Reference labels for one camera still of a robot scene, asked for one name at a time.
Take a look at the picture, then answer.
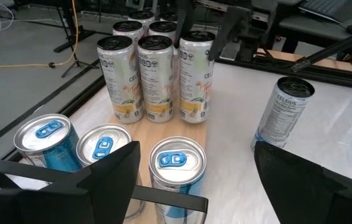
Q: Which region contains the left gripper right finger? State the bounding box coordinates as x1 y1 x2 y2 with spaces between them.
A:
254 141 352 224

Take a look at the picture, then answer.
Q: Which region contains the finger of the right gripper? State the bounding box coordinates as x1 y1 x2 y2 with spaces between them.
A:
174 0 197 47
208 6 251 62

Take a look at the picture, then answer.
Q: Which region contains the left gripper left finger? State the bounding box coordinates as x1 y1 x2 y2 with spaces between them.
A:
0 141 141 224

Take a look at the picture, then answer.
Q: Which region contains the Celsius Peach Vibe can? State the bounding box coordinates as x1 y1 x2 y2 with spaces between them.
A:
128 10 156 26
112 20 145 41
159 11 179 23

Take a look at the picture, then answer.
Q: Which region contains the Celsius Tropical Vibe can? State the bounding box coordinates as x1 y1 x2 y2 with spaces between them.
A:
97 35 145 124
148 21 178 43
137 34 175 124
178 30 216 124

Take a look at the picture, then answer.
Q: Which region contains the blue silver Red Bull can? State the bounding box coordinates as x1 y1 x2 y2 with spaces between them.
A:
148 136 207 224
75 123 147 220
13 113 82 174

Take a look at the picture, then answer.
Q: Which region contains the wooden tray board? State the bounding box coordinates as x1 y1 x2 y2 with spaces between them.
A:
0 102 209 224

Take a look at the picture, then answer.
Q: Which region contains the Celsius can with blue base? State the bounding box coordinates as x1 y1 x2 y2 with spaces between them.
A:
250 76 316 150

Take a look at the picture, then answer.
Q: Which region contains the white table mat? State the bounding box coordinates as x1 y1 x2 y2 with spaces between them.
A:
0 60 352 224

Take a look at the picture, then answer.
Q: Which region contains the dark keyboard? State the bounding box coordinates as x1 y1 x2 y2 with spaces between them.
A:
298 0 352 24

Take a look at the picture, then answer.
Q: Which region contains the black tripod stand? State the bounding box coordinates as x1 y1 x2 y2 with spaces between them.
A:
55 4 100 78

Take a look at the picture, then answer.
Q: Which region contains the yellow floor cable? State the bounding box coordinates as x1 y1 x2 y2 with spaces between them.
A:
0 0 80 72

